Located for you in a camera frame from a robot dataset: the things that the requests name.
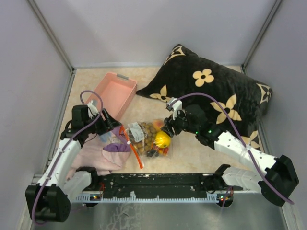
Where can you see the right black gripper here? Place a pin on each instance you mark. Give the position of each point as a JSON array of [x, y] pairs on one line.
[[169, 122]]

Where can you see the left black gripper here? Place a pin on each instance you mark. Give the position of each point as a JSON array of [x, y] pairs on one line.
[[108, 124]]

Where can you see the yellow lemon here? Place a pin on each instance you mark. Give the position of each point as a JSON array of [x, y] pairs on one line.
[[162, 139]]

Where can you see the red cherry sprig green leaves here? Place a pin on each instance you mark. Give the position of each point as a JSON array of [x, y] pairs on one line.
[[163, 151]]

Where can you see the brown longan bunch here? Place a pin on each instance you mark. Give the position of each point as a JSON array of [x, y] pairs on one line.
[[144, 134]]

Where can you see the clear zip bag orange zipper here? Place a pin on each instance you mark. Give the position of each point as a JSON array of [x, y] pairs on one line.
[[140, 158]]

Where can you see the dark grape bunch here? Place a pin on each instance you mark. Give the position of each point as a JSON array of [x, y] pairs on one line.
[[129, 136]]

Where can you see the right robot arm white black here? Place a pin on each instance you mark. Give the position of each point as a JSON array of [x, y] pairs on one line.
[[274, 177]]

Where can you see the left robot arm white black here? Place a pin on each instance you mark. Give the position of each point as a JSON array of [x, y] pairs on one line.
[[50, 199]]

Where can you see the black pillow cream flowers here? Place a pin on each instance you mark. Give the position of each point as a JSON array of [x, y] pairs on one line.
[[225, 95]]

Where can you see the pink purple cloth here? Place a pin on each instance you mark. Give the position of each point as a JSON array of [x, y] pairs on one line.
[[106, 153]]

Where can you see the pink plastic basket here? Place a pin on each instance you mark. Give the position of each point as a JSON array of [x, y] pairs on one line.
[[116, 92]]

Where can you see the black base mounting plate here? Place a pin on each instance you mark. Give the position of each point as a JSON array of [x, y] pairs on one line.
[[162, 185]]

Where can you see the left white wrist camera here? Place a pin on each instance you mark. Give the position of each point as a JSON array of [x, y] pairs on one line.
[[92, 109]]

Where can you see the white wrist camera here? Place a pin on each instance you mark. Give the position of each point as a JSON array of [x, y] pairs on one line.
[[92, 109], [174, 105]]

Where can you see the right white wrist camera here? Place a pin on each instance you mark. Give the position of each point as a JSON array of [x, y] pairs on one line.
[[174, 105]]

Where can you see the aluminium frame rail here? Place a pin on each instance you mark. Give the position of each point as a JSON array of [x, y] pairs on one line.
[[238, 178]]

